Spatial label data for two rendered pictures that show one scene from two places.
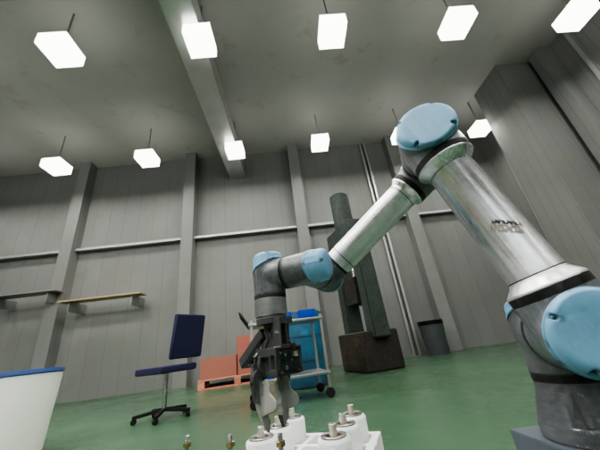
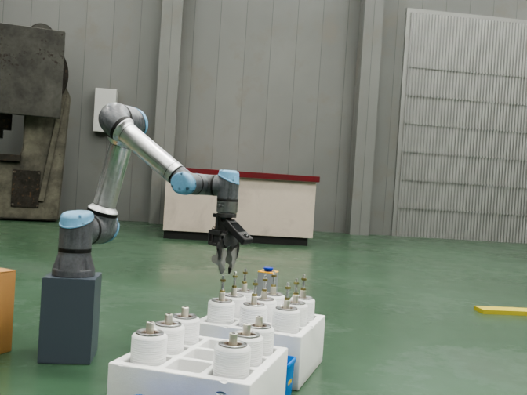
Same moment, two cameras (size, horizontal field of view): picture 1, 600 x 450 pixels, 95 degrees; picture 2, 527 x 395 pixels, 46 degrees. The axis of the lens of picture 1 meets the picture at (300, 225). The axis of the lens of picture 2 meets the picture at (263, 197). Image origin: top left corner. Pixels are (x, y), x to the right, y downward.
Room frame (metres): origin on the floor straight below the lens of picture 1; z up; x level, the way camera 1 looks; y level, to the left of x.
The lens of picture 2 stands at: (2.86, 0.08, 0.67)
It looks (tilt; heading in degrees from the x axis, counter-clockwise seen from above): 1 degrees down; 176
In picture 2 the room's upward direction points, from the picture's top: 4 degrees clockwise
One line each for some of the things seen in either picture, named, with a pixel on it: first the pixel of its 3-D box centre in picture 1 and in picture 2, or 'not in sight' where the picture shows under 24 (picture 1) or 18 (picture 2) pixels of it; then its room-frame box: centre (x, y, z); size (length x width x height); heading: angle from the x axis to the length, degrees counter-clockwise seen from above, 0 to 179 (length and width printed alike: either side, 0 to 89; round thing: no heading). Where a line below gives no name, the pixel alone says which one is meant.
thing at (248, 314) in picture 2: not in sight; (252, 330); (0.71, 0.21, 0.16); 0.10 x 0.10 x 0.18
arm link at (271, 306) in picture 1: (271, 309); (226, 208); (0.66, 0.09, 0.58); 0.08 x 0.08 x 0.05
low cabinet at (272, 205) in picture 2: not in sight; (234, 203); (-5.30, 0.22, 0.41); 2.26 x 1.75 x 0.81; 3
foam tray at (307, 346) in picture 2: not in sight; (260, 342); (0.60, 0.25, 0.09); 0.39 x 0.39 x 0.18; 69
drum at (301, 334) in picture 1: (303, 347); not in sight; (4.30, 0.18, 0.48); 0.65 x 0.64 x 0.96; 94
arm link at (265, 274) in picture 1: (270, 276); (227, 185); (0.66, 0.09, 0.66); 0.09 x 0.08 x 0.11; 68
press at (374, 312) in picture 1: (353, 271); not in sight; (5.23, -0.90, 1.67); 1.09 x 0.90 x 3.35; 3
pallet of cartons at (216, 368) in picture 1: (237, 358); not in sight; (6.04, 1.59, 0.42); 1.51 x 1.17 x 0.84; 93
